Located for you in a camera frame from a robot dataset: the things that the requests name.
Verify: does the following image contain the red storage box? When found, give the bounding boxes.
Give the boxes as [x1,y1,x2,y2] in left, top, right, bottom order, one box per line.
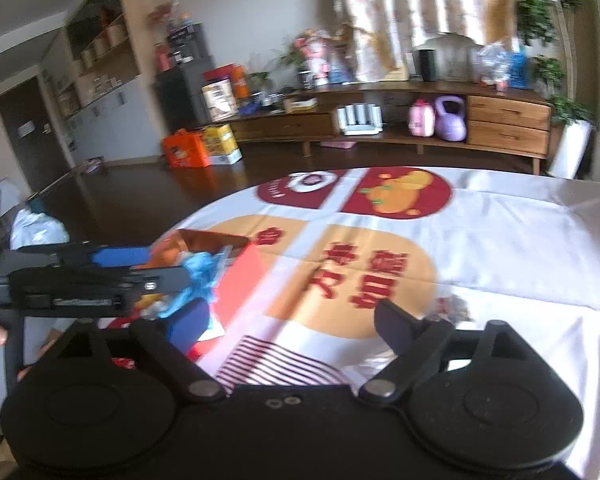
[149,229,269,343]

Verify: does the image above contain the patterned hanging cloth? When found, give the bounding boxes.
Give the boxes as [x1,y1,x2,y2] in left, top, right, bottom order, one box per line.
[334,0,517,82]

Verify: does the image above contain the blue rubber glove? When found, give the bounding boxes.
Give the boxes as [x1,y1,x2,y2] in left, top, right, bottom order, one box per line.
[157,251,227,320]

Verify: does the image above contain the clear snack packet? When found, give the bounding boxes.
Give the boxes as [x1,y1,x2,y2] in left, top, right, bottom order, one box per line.
[434,295,474,322]

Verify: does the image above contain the black cabinet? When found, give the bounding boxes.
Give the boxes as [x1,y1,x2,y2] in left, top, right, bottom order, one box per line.
[154,24,217,132]

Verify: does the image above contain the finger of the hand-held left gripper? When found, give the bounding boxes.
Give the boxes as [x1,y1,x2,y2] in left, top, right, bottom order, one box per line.
[86,266,191,296]
[16,241,153,269]

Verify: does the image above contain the white plastic bag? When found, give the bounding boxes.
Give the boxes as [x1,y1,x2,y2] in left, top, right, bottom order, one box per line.
[9,207,72,252]

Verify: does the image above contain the wooden wall shelf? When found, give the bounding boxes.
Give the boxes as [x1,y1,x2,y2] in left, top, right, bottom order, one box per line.
[44,0,157,122]

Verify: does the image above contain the blue box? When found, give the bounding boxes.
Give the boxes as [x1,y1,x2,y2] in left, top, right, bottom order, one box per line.
[509,52,529,89]

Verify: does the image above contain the small potted orchid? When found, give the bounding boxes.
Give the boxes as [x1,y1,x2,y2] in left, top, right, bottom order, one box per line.
[270,35,306,92]

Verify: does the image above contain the clear plastic bag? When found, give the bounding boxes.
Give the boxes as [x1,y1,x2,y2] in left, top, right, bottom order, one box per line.
[472,42,514,87]

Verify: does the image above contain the purple kettlebell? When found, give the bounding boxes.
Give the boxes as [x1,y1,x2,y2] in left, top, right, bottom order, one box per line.
[433,95,467,142]

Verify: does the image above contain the wooden media cabinet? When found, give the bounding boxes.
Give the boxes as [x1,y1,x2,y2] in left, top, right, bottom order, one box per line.
[195,79,554,175]

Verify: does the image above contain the pink toy case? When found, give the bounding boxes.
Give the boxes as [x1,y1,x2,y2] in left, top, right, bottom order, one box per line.
[408,99,436,137]

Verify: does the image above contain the printed tablecloth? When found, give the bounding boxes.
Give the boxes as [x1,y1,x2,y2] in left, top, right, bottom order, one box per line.
[150,166,600,480]

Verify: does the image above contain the black speaker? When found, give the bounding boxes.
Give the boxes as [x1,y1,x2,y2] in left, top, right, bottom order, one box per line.
[417,49,439,83]

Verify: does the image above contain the orange cardboard box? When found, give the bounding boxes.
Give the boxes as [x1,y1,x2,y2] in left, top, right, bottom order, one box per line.
[161,129,212,169]

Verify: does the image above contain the yellow cardboard box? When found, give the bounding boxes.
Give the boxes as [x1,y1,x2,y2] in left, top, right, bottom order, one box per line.
[202,123,244,166]

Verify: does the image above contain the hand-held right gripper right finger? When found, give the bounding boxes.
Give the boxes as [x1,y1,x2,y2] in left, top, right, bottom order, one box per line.
[357,299,556,406]

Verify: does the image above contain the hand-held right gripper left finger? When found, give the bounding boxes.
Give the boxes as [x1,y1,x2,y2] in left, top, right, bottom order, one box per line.
[55,299,229,405]

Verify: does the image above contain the pink doll figurines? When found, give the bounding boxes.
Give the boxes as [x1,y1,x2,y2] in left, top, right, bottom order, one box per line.
[294,29,356,87]

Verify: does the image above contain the dark wooden door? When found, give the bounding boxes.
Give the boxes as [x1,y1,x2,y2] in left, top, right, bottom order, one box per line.
[0,76,72,197]

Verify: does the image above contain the potted plant white pot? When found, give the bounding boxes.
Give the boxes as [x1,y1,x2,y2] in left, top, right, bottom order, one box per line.
[515,0,595,179]

